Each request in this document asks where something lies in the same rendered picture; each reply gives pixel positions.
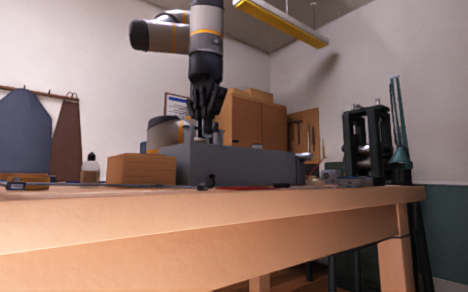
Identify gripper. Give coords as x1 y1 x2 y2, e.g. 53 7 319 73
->
185 51 229 139

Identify grey micromotor control box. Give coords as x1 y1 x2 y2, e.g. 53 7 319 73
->
158 141 307 187

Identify black knob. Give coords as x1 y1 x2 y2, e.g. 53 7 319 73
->
196 173 217 192

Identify tan wooden block stack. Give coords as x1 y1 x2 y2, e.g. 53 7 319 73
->
105 152 178 186

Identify grey blue flat block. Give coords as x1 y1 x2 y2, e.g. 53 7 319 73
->
336 176 374 189

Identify tan wooden cupboard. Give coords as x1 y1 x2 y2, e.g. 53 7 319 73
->
213 87 289 153

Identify red flat strip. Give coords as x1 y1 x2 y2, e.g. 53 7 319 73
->
214 185 276 192

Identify wooden tool pegboard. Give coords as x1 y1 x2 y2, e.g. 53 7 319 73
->
286 107 322 155

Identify wooden workbench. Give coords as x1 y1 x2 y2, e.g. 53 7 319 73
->
0 184 427 292

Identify clear bottle with black cap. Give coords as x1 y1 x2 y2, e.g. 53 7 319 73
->
79 151 101 184

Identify brown apron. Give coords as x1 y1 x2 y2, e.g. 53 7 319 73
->
49 91 84 183

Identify small grey box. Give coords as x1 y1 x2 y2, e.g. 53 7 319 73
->
321 168 342 185

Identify black rolling mill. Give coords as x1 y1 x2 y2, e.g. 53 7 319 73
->
341 104 395 187

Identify black stand leg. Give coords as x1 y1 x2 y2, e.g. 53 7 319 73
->
406 201 437 292

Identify white wall notice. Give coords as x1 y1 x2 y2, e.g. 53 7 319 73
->
163 91 192 120

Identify red wire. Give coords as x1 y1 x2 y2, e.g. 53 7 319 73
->
305 156 327 177

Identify wooden hook rail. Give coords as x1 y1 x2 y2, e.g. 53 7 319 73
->
0 84 80 103

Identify dark metal frame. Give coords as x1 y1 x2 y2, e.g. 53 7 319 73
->
305 242 380 292

